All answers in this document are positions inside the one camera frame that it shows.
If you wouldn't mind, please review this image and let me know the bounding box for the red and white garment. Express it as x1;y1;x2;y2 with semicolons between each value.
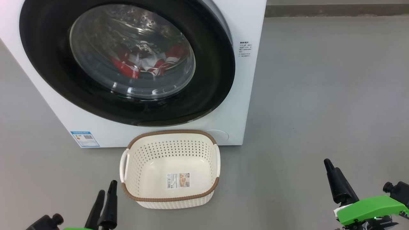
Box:
110;43;187;80

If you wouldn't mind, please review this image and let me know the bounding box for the washing machine round door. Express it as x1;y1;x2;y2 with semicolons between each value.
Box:
19;0;236;127

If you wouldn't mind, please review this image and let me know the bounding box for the blue energy label sticker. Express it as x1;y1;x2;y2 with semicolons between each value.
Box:
70;130;100;148

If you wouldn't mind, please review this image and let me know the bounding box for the cream laundry basket brown rim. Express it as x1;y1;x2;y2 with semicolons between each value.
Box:
119;129;221;210

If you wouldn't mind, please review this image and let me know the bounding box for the stainless steel washing machine drum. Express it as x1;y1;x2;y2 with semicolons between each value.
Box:
72;5;194;96

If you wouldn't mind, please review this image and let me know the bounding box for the round white filter cover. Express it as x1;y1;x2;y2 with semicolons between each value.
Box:
204;129;229;142

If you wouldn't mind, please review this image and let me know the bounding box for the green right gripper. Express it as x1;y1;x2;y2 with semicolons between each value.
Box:
324;158;409;230

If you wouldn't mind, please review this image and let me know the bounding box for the white washing machine body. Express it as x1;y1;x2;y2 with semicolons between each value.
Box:
0;0;267;148

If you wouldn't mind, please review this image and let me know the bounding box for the printed product label sticker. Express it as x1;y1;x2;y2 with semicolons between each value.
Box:
166;172;191;189

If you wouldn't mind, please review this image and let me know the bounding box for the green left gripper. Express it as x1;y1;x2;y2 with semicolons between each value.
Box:
64;180;118;230

